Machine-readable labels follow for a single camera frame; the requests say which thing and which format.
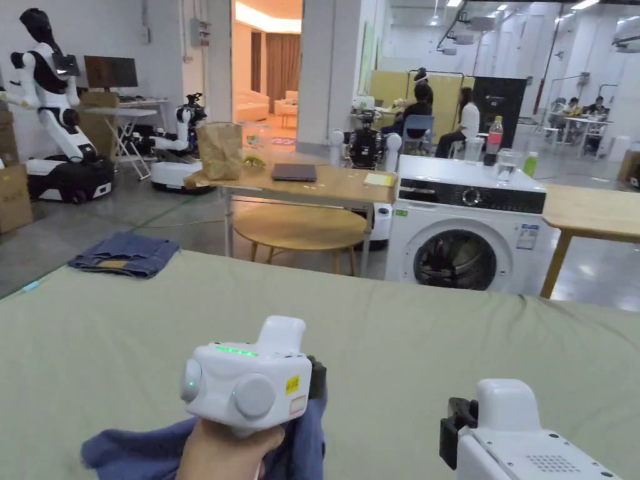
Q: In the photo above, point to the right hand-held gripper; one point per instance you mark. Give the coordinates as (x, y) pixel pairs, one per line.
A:
(505, 425)

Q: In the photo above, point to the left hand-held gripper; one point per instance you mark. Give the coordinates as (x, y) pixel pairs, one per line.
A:
(235, 372)

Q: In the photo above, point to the dark blue shirt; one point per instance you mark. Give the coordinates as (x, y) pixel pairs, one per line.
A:
(135, 452)

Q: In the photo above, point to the person's left hand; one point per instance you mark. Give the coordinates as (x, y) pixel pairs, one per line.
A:
(220, 452)

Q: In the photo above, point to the bed with pale green sheet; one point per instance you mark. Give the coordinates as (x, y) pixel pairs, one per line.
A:
(125, 350)

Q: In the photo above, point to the folded blue jeans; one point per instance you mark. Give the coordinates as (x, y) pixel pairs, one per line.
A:
(125, 252)

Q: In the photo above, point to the white washing machine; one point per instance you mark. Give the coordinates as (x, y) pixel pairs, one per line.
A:
(450, 220)

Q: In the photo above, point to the low white wheeled robot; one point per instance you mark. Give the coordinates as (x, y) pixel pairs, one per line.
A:
(177, 155)

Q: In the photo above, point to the brown carton stack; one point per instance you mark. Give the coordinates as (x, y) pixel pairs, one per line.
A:
(12, 195)

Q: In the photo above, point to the tall white black humanoid robot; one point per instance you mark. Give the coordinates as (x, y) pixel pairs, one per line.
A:
(55, 125)

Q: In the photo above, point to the group of people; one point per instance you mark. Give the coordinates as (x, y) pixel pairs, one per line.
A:
(582, 112)

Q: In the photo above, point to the desk with black monitor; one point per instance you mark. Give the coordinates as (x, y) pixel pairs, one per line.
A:
(112, 72)

